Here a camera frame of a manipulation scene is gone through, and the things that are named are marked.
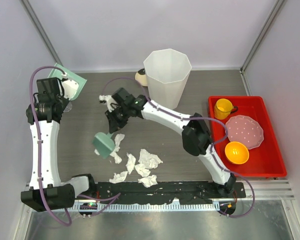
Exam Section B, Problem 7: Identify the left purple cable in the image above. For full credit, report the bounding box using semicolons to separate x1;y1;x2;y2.
29;65;122;227

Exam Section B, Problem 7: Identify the red plastic bin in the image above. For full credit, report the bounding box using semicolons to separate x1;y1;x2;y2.
208;96;287;178

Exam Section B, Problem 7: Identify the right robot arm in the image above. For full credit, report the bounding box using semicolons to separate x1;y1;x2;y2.
99;87;236;198

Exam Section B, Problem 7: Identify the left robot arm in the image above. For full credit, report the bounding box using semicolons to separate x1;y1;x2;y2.
20;77;97;212

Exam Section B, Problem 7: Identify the green hand brush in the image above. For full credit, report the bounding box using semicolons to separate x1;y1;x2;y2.
92;132;116;159

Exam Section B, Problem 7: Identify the paper scrap top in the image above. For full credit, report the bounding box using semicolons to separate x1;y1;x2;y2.
113;133;125;153

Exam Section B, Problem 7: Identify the yellow mug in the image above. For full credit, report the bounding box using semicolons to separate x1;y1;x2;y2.
213;98;238;120

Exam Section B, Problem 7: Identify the paper scrap narrow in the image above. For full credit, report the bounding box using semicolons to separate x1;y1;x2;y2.
125;153;136;175

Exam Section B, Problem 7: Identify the green plastic dustpan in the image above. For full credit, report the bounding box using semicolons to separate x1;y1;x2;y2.
48;63;87;101

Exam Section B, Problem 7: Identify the clear glass cup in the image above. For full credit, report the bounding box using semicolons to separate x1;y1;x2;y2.
63;101;73;113

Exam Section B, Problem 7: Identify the purple cable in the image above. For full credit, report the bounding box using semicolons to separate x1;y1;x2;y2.
102;76;256;220
29;65;122;227

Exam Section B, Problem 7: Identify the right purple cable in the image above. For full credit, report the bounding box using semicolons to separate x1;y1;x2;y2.
102;76;256;220

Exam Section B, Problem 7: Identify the white slotted cable duct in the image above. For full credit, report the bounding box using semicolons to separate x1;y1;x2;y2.
68;201;220;213

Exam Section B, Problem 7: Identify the pink dotted plate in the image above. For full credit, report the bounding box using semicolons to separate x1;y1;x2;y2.
225;115;264;150

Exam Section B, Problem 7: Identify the cream round plate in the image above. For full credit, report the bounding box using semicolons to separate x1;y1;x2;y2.
135;68;148;87

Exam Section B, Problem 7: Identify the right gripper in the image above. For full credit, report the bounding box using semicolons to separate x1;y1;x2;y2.
104;106;130;135

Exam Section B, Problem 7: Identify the paper scrap small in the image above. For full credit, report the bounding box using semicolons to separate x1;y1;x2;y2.
134;163;151;178

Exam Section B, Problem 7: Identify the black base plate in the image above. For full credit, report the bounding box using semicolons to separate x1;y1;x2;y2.
83;181;246;205

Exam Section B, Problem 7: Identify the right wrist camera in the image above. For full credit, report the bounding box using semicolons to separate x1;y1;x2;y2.
99;95;119;113

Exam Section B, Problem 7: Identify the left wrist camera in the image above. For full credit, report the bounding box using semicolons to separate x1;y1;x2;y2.
61;75;79;101

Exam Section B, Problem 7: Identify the white plastic trash bin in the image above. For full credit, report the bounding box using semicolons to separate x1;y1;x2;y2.
143;48;192;110

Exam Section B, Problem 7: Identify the yellow bowl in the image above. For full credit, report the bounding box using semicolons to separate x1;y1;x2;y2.
224;141;250;165

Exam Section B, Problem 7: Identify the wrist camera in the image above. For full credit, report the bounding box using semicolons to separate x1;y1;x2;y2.
99;95;119;113
61;75;79;101

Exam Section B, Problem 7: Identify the paper scrap large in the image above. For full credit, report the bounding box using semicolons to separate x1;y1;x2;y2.
138;149;163;169

